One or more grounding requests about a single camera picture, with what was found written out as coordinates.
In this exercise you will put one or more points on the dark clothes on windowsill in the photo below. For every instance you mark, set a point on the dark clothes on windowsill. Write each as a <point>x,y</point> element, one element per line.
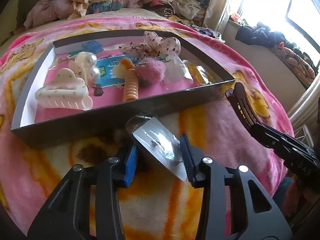
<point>297,65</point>

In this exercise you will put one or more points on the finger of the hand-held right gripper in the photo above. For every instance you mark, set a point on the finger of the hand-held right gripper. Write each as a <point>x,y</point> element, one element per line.
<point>270,137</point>

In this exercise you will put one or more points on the small blue plastic box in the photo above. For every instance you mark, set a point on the small blue plastic box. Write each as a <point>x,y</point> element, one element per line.
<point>92,46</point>

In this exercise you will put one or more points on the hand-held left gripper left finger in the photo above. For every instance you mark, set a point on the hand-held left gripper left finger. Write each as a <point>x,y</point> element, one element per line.
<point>130,166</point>

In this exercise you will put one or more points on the white cloud hair claw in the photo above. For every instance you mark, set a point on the white cloud hair claw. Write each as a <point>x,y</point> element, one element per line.
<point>62,92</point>

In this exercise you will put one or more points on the pink book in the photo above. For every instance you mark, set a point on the pink book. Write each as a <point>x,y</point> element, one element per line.
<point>155,90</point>

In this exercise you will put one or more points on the grey cardboard box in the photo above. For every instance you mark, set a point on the grey cardboard box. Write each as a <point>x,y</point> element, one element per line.
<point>75,130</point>

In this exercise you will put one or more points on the clear plastic bag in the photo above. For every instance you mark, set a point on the clear plastic bag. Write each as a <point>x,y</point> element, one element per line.
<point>175,72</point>

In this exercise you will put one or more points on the clear earring packet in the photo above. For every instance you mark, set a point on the clear earring packet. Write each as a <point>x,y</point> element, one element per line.
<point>155,135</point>

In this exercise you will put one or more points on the pearl white hair claw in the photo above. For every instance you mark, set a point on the pearl white hair claw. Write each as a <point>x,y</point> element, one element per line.
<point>87,58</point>

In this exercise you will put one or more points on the yellow packet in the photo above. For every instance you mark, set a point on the yellow packet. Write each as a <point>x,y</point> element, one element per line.
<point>202,71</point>

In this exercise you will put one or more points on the pink printed blanket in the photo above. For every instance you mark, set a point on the pink printed blanket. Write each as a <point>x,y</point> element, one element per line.
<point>225,135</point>

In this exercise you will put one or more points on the purple garment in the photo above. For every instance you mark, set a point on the purple garment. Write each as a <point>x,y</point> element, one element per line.
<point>205,32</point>

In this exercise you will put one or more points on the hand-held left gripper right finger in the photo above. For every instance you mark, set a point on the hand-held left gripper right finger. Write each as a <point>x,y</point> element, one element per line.
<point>188,160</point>

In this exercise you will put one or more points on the dark toothed hair clip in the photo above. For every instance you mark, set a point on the dark toothed hair clip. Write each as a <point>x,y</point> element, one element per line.
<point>240,100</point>

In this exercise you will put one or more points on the white radiator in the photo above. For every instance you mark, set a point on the white radiator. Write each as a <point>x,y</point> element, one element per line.
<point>307,105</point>

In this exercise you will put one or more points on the cream curtain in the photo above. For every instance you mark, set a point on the cream curtain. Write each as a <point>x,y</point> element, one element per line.
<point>220,5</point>

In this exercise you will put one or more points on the window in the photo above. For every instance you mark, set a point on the window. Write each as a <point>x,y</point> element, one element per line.
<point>275,0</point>

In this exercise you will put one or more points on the pile of clothes on bed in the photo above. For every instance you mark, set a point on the pile of clothes on bed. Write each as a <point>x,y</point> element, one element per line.
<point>47,10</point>

